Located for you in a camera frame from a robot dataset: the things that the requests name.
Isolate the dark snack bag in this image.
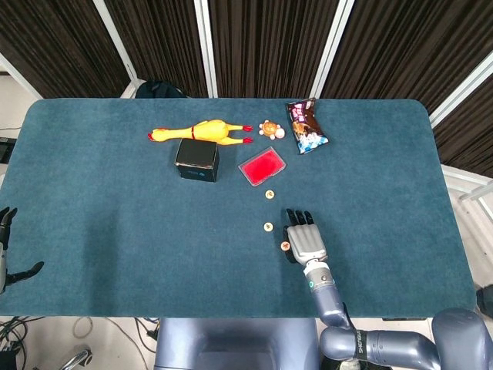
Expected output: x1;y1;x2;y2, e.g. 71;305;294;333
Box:
285;97;330;156

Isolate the white metal rack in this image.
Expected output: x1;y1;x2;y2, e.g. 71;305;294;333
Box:
441;163;493;204

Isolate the dark brown curtain panel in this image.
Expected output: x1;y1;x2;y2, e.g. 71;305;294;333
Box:
103;0;211;98
0;0;130;99
321;0;493;115
210;0;340;99
433;82;493;177

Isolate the teal velvet tablecloth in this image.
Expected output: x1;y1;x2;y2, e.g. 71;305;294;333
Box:
0;98;478;319

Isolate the black waste bin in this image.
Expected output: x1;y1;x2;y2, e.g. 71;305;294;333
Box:
321;356;367;370

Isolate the black electronic device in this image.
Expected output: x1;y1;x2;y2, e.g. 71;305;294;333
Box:
0;136;17;163

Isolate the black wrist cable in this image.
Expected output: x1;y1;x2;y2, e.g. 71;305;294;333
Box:
340;302;357;332

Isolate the yellow rubber chicken toy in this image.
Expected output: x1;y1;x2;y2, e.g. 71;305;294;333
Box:
147;119;254;146

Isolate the blue-grey robot torso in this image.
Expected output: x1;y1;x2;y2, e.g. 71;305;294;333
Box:
153;317;321;370

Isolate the white partition frame post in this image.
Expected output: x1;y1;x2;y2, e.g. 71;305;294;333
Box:
0;52;42;100
91;0;140;99
428;59;493;126
193;0;220;98
310;0;356;99

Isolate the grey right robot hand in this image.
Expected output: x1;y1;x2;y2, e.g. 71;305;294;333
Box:
283;208;329;267

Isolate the black bag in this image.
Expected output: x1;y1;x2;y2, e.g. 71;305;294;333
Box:
134;79;190;99

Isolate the orange turtle toy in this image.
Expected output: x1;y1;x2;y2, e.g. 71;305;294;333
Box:
257;119;287;140

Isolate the red ink pad case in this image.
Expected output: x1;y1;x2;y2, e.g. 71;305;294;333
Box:
237;146;288;189

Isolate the black cable bundle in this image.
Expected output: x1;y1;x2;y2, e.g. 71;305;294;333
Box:
0;315;43;370

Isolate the chrome metal leg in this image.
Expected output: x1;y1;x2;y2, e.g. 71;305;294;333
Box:
63;345;94;370

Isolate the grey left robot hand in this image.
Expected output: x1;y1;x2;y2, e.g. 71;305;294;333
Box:
0;207;45;296

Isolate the black cardboard box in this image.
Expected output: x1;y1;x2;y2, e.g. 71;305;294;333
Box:
173;138;221;183

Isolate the black cable with plug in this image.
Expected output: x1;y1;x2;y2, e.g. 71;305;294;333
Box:
133;316;163;344

